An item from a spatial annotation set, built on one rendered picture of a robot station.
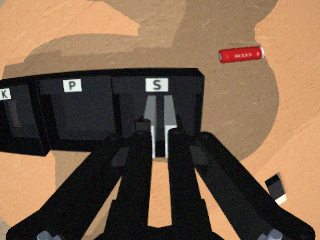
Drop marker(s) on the red battery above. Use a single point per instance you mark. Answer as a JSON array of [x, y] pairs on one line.
[[241, 54]]

